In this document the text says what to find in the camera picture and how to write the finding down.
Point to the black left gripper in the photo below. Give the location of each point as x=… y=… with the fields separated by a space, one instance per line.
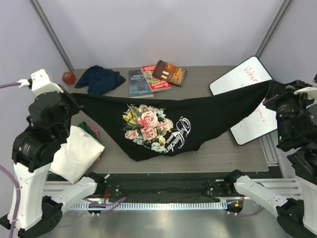
x=76 y=106

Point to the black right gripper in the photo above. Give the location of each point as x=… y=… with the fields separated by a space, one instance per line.
x=297 y=89

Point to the white dry-erase board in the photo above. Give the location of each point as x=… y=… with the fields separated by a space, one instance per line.
x=248 y=77

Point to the black t shirt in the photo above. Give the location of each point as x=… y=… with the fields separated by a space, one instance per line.
x=147 y=128

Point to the red cover book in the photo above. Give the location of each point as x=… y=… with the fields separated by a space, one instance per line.
x=155 y=84

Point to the dark cover paperback book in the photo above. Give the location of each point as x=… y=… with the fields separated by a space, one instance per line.
x=173 y=74

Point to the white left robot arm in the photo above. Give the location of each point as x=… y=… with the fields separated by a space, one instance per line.
x=32 y=213

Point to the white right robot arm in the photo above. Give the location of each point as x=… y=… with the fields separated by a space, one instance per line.
x=294 y=207

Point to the green t shirt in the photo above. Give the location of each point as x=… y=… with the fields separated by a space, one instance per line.
x=83 y=125

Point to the small red cube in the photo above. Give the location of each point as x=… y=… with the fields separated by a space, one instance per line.
x=69 y=78

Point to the pink t shirt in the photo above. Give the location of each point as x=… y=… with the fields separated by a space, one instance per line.
x=95 y=132

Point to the white folded t shirt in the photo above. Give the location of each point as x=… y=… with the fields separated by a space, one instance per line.
x=75 y=156

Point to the navy blue t shirt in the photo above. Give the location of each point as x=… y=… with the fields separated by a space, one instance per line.
x=100 y=80

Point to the blue 1984 paperback book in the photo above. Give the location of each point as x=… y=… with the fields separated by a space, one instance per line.
x=138 y=86

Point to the aluminium frame rail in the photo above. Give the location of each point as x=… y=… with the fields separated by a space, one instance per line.
x=269 y=150

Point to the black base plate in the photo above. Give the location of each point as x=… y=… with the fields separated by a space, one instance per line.
x=166 y=187

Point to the white perforated cable rail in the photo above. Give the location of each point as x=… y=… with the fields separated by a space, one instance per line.
x=84 y=205

